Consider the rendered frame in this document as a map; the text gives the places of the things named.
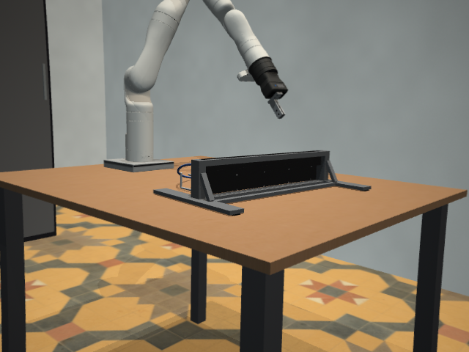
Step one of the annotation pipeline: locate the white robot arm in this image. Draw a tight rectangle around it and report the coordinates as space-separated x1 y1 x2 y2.
124 0 261 162

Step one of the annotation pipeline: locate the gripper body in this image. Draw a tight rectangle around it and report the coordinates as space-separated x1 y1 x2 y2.
237 45 288 99

